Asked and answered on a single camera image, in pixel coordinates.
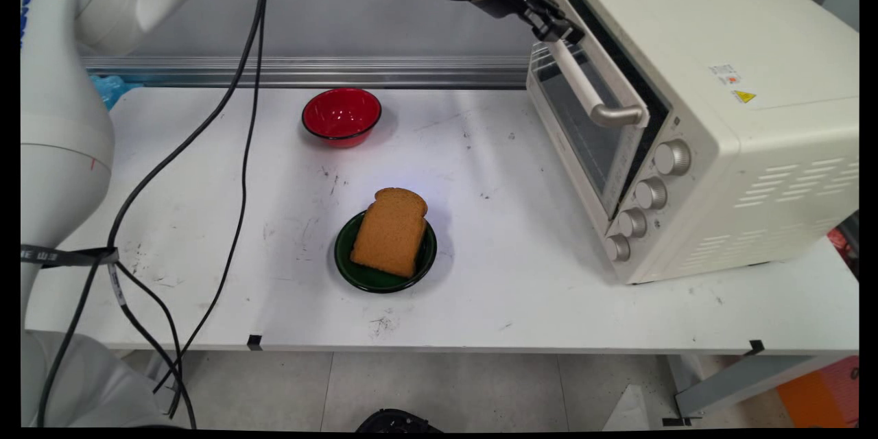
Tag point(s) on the red patterned object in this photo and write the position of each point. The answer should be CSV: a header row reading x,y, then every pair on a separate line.
x,y
845,247

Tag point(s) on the aluminium rail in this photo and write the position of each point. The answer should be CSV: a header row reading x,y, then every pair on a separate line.
x,y
343,72

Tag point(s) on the silver oven knob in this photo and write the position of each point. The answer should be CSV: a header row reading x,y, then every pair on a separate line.
x,y
673,158
617,247
651,193
632,223

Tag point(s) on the dark green plate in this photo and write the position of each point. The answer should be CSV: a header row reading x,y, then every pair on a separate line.
x,y
374,278

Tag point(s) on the black round floor object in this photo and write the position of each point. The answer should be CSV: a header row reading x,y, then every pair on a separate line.
x,y
398,422

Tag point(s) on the blue bubble wrap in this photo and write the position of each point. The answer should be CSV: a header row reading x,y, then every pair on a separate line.
x,y
113,89

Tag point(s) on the grey table leg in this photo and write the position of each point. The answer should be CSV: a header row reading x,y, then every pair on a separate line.
x,y
741,381

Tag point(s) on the brown bread slice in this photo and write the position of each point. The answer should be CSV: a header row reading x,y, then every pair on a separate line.
x,y
389,233

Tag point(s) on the red bowl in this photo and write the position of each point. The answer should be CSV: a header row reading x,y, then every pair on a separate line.
x,y
341,116

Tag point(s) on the orange box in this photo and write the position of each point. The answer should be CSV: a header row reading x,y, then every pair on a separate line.
x,y
820,398

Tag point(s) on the yellow warning sticker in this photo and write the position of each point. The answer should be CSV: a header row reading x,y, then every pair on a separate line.
x,y
745,97

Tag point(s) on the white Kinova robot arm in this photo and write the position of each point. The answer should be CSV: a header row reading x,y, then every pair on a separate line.
x,y
62,116

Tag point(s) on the white label sticker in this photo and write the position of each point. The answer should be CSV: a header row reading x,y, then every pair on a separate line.
x,y
725,75

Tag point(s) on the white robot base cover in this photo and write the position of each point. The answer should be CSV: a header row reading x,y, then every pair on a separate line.
x,y
96,370

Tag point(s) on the black tape mark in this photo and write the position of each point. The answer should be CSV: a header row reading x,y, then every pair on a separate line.
x,y
756,348

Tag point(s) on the cream toaster oven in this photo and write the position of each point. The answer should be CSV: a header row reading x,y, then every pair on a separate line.
x,y
768,171

